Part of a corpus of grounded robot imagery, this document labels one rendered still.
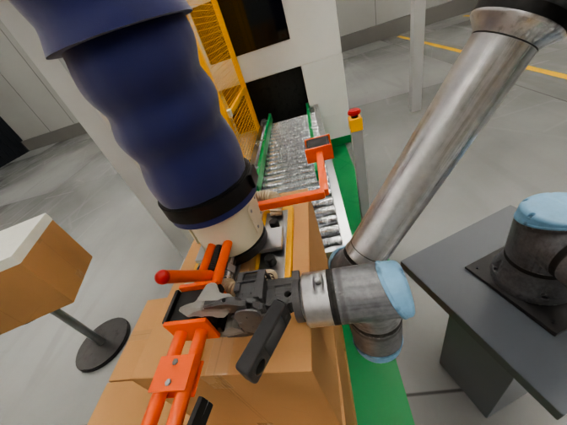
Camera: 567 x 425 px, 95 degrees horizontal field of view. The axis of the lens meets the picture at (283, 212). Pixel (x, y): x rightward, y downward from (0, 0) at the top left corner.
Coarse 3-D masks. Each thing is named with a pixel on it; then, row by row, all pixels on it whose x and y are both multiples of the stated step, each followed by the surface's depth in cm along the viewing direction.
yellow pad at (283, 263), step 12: (264, 216) 84; (276, 216) 82; (288, 216) 81; (288, 228) 76; (288, 240) 72; (276, 252) 69; (288, 252) 69; (264, 264) 67; (276, 264) 66; (288, 264) 66; (288, 276) 63
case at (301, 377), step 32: (288, 192) 95; (192, 256) 81; (320, 256) 92; (160, 320) 65; (160, 352) 58; (224, 352) 54; (288, 352) 51; (320, 352) 58; (224, 384) 54; (256, 384) 53; (288, 384) 52; (320, 384) 52; (224, 416) 69; (256, 416) 67; (288, 416) 66; (320, 416) 64
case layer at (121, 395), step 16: (160, 304) 138; (144, 320) 133; (144, 336) 125; (336, 336) 106; (128, 352) 121; (336, 352) 96; (128, 368) 115; (112, 384) 111; (128, 384) 109; (112, 400) 106; (128, 400) 104; (144, 400) 102; (96, 416) 102; (112, 416) 101; (128, 416) 99; (160, 416) 96; (352, 416) 105
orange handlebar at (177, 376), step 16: (320, 160) 77; (320, 176) 70; (304, 192) 67; (320, 192) 65; (272, 208) 69; (208, 256) 58; (224, 256) 57; (176, 336) 44; (176, 352) 42; (192, 352) 41; (160, 368) 40; (176, 368) 39; (192, 368) 40; (160, 384) 38; (176, 384) 37; (192, 384) 38; (160, 400) 37; (176, 400) 36; (144, 416) 36; (176, 416) 35
